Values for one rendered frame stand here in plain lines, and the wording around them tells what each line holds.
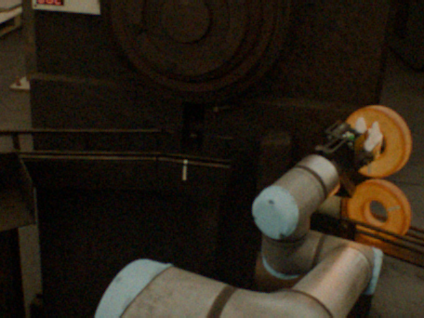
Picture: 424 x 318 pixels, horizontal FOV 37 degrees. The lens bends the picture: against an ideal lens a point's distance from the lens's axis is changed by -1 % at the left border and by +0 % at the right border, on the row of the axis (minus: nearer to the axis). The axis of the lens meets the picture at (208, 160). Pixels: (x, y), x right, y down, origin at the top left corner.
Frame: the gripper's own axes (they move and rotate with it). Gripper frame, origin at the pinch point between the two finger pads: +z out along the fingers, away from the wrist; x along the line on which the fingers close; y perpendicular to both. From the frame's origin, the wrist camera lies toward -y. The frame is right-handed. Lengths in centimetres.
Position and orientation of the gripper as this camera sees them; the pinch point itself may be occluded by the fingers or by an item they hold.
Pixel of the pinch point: (376, 133)
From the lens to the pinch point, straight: 142.5
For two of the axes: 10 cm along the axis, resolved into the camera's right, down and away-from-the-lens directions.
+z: 6.8, -5.0, 5.3
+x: -7.1, -3.1, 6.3
